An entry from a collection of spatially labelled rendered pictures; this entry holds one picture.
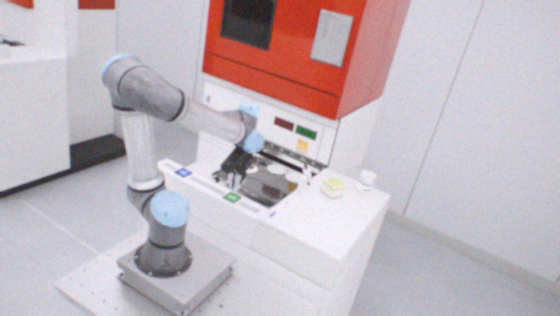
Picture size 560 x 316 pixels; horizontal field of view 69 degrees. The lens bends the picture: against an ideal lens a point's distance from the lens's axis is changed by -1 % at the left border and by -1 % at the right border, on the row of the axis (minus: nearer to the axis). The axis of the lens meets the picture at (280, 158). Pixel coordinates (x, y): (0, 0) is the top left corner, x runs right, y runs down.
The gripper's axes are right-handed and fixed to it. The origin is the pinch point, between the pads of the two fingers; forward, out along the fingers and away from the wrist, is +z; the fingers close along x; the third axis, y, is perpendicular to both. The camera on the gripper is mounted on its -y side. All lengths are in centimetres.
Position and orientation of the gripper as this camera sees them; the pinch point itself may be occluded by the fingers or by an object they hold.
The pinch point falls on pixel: (233, 189)
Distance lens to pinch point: 162.6
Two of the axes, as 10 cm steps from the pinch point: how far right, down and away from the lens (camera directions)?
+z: -1.9, 8.8, 4.3
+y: 5.0, -2.9, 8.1
